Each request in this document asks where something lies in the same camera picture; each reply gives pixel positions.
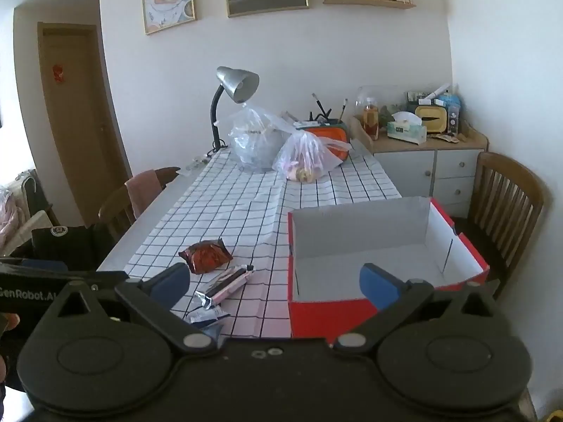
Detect clear plastic bag grey contents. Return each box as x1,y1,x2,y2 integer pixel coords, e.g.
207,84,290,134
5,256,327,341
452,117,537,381
224,103,303,173

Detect white black checked tablecloth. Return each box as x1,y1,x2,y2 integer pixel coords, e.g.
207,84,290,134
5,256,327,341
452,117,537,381
124,153,400,338

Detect red-brown foil snack bag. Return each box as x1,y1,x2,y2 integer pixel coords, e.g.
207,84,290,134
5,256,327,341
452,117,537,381
178,239,233,274

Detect white blue snack packet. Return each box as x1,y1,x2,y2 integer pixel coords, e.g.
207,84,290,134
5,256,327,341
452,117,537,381
184,306,231,341

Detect orange zip pouch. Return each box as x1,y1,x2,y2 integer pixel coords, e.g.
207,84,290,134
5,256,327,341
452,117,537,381
304,123,350,161

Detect silver pink wrapped snack bar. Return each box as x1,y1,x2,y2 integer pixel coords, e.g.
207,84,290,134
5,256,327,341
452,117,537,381
195,265,255,309

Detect pen holder with brushes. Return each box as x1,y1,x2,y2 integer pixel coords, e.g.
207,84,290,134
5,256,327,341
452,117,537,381
308,94,348,126

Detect red cardboard box white inside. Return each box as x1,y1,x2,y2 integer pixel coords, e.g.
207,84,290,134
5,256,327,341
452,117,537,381
287,197,489,341

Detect silver desk lamp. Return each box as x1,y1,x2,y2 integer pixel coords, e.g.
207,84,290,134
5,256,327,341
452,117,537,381
206,66,261,159

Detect white drawer cabinet wood top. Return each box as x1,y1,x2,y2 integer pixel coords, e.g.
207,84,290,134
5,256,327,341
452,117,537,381
344,117,488,217

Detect green white tissue box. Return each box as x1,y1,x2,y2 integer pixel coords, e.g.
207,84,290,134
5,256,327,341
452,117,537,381
386,111,428,146

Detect wooden chair with pink cloth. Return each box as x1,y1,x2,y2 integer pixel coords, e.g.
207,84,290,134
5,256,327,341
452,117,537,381
98,167,179,243

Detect clear plastic bag pink contents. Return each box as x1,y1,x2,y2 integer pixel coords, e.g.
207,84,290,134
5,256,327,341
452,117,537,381
272,130,352,184

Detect wooden chair right side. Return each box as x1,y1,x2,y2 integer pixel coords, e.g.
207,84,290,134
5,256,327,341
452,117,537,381
453,152,544,297

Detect person's left hand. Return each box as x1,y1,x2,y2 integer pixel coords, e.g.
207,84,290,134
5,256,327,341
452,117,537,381
0,313,20,383

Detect black jacket with badge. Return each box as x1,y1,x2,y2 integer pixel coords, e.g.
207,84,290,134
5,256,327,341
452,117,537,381
10,224,115,271

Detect brown wooden door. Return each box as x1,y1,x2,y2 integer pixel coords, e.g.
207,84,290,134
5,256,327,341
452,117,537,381
37,23,128,225

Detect amber liquid bottle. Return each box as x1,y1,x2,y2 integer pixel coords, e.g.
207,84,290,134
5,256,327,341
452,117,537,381
362,98,379,141

